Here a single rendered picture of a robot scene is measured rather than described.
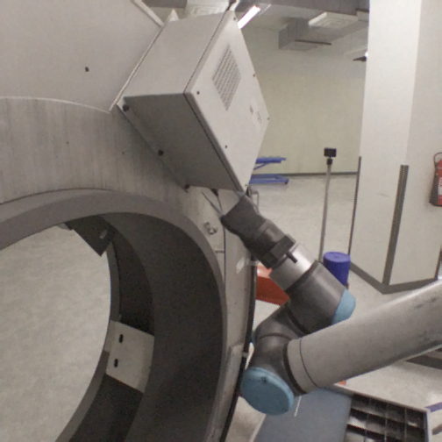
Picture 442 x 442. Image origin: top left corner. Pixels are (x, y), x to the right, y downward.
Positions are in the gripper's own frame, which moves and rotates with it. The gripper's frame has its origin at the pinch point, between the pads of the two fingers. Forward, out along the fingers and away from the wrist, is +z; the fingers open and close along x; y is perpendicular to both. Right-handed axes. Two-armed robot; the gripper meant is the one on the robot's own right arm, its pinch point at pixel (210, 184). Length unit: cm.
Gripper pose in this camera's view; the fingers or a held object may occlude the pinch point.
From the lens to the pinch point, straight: 65.9
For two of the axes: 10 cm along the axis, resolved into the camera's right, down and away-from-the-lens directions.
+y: 0.6, 1.9, 9.8
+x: 7.1, -6.9, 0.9
